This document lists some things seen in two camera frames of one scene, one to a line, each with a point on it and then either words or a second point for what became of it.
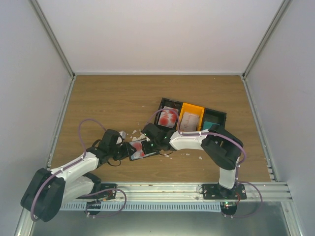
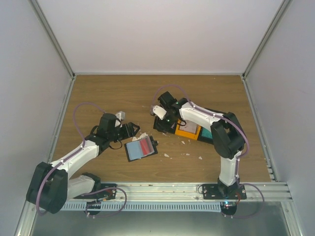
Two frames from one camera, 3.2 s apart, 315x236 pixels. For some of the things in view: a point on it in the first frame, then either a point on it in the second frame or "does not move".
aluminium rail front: (192, 192) does not move
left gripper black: (127, 151) -> (128, 131)
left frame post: (49, 32) does not move
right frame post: (283, 6) does not move
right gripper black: (145, 149) -> (163, 128)
